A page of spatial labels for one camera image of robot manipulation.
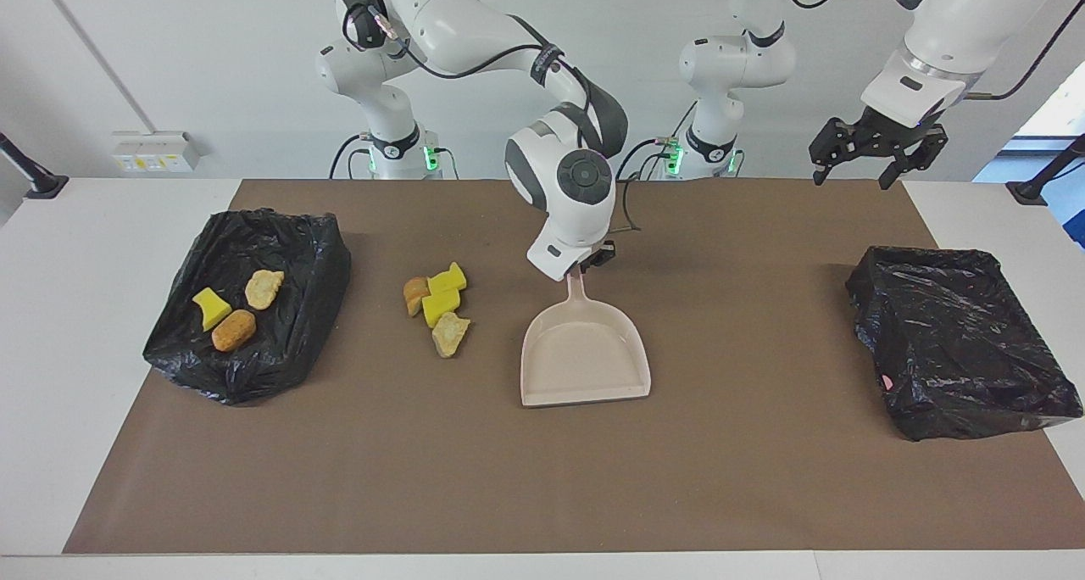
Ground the brown table mat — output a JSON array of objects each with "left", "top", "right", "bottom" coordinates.
[{"left": 64, "top": 179, "right": 1085, "bottom": 555}]

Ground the oval brown bread roll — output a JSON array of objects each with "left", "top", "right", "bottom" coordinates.
[{"left": 211, "top": 310, "right": 258, "bottom": 353}]

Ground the beige plastic dustpan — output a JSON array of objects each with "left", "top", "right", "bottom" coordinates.
[{"left": 520, "top": 268, "right": 652, "bottom": 409}]

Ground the yellow sponge block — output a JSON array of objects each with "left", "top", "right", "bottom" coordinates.
[
  {"left": 421, "top": 290, "right": 462, "bottom": 329},
  {"left": 426, "top": 261, "right": 469, "bottom": 297}
]

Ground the striped croissant bread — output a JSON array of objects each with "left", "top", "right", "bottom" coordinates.
[{"left": 244, "top": 270, "right": 286, "bottom": 311}]

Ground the black base cable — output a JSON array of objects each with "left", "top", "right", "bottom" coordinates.
[
  {"left": 329, "top": 135, "right": 367, "bottom": 180},
  {"left": 619, "top": 105, "right": 698, "bottom": 181}
]

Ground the black bag-lined bin pink mark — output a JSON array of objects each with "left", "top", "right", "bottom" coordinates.
[{"left": 845, "top": 245, "right": 1084, "bottom": 442}]

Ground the pale angular bread chunk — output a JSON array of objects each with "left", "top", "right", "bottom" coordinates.
[{"left": 431, "top": 312, "right": 472, "bottom": 360}]

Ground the curved yellow sponge piece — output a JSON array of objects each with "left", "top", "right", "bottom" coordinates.
[{"left": 192, "top": 287, "right": 233, "bottom": 332}]

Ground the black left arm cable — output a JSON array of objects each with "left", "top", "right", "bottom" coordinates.
[{"left": 784, "top": 0, "right": 1085, "bottom": 103}]

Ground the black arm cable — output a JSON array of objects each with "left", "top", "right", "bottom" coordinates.
[
  {"left": 343, "top": 3, "right": 641, "bottom": 233},
  {"left": 784, "top": 0, "right": 1085, "bottom": 103}
]

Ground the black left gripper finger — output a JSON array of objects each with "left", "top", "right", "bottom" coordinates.
[
  {"left": 810, "top": 118, "right": 865, "bottom": 187},
  {"left": 879, "top": 129, "right": 949, "bottom": 191}
]

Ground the black clamp stand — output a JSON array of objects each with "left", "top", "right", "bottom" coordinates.
[
  {"left": 0, "top": 132, "right": 69, "bottom": 200},
  {"left": 1006, "top": 135, "right": 1085, "bottom": 206}
]

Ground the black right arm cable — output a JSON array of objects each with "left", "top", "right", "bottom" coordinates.
[{"left": 343, "top": 3, "right": 641, "bottom": 233}]

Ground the white wall power strip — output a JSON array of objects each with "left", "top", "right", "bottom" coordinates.
[{"left": 112, "top": 131, "right": 204, "bottom": 174}]

